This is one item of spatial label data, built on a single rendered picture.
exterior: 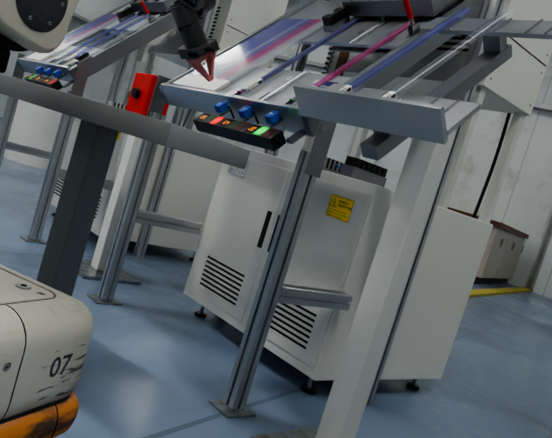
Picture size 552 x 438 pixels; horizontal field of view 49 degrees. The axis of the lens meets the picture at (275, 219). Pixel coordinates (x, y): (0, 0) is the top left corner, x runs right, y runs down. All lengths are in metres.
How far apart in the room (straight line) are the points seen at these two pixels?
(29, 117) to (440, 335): 4.21
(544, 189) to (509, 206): 0.54
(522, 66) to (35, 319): 1.65
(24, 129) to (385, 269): 4.56
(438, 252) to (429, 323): 0.24
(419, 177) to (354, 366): 0.42
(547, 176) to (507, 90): 7.76
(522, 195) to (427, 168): 8.55
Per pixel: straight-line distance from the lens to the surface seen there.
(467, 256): 2.08
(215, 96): 1.69
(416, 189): 1.27
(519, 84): 2.11
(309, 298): 1.52
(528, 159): 9.86
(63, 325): 0.99
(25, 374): 0.96
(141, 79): 2.37
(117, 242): 2.01
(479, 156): 10.00
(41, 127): 5.52
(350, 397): 1.33
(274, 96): 1.59
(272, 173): 1.92
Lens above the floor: 0.58
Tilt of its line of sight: 4 degrees down
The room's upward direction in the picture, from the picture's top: 17 degrees clockwise
